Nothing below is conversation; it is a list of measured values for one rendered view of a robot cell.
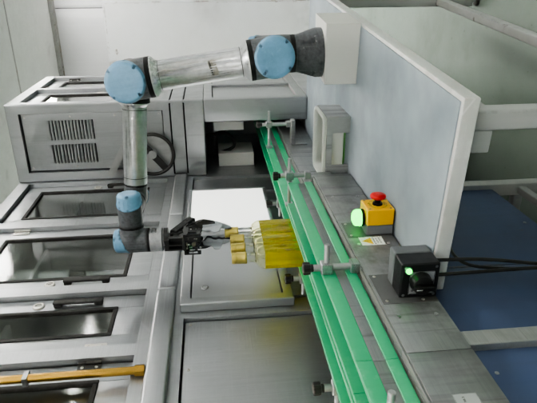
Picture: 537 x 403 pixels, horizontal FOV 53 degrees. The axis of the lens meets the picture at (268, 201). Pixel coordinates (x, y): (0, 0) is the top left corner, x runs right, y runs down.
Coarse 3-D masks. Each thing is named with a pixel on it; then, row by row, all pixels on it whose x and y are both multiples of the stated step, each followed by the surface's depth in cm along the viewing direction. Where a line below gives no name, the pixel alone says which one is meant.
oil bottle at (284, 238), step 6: (282, 234) 164; (288, 234) 164; (294, 234) 164; (258, 240) 162; (264, 240) 161; (270, 240) 161; (276, 240) 161; (282, 240) 161; (288, 240) 161; (294, 240) 161; (258, 246) 160
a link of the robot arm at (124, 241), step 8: (120, 232) 165; (128, 232) 163; (136, 232) 164; (144, 232) 166; (120, 240) 164; (128, 240) 164; (136, 240) 164; (144, 240) 165; (120, 248) 165; (128, 248) 165; (136, 248) 165; (144, 248) 166
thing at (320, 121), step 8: (320, 112) 179; (320, 120) 190; (320, 128) 192; (320, 136) 193; (312, 144) 194; (320, 144) 194; (312, 152) 195; (320, 152) 195; (312, 160) 196; (320, 160) 196; (320, 168) 190
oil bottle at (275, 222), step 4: (260, 220) 175; (264, 220) 175; (268, 220) 175; (272, 220) 175; (276, 220) 175; (280, 220) 175; (284, 220) 175; (288, 220) 174; (252, 224) 173; (256, 224) 172; (260, 224) 172; (264, 224) 172; (268, 224) 172; (272, 224) 172; (276, 224) 172; (280, 224) 172; (284, 224) 172; (288, 224) 172; (252, 228) 172; (256, 228) 171; (252, 232) 172
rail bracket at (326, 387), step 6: (312, 384) 115; (318, 384) 115; (324, 384) 116; (330, 384) 116; (312, 390) 115; (318, 390) 114; (324, 390) 115; (330, 390) 115; (336, 396) 116; (336, 402) 117
